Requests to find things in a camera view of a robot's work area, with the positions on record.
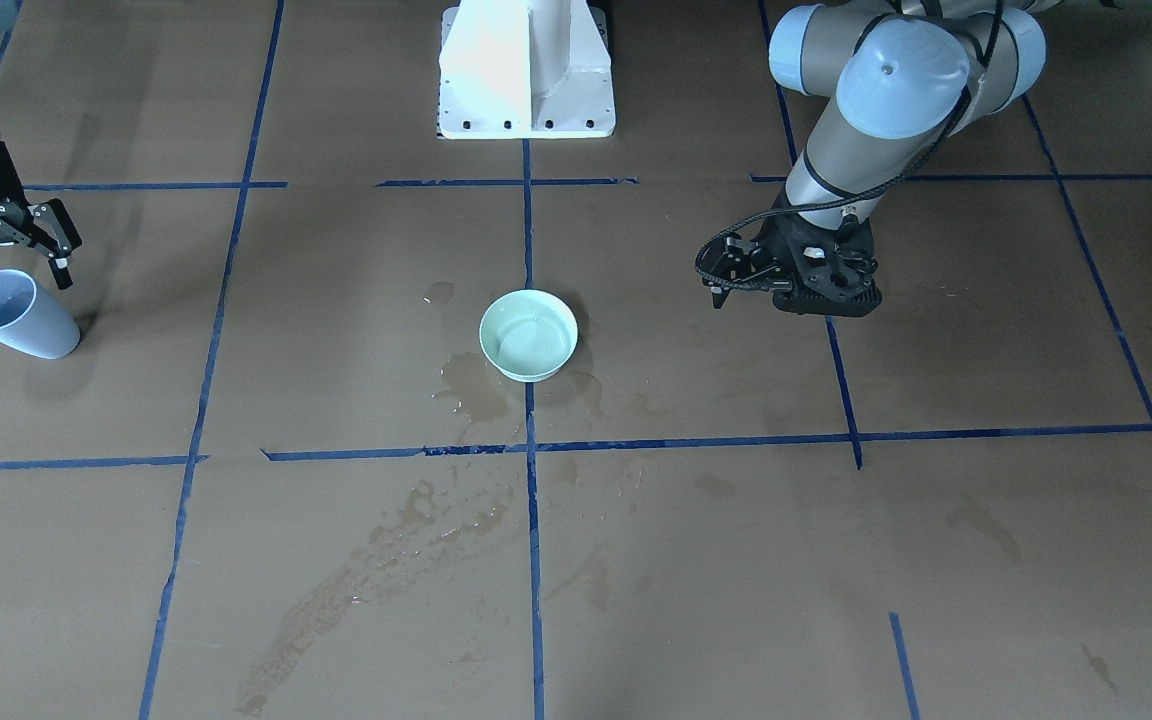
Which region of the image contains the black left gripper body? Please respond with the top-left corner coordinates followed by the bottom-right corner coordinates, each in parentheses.
top-left (756, 213), bottom-right (882, 318)

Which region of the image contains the blue plastic cup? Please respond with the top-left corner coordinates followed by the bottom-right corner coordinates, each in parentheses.
top-left (0, 270), bottom-right (81, 361)

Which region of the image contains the light green ceramic bowl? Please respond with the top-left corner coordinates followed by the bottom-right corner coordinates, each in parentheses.
top-left (477, 290), bottom-right (579, 382)

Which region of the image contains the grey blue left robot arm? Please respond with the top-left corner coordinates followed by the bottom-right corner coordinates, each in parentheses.
top-left (695, 1), bottom-right (1047, 316)

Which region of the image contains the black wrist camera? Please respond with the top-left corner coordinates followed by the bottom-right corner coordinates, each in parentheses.
top-left (694, 232), bottom-right (794, 293)

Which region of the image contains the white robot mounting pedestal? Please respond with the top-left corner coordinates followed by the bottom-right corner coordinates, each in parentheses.
top-left (435, 1), bottom-right (617, 141)

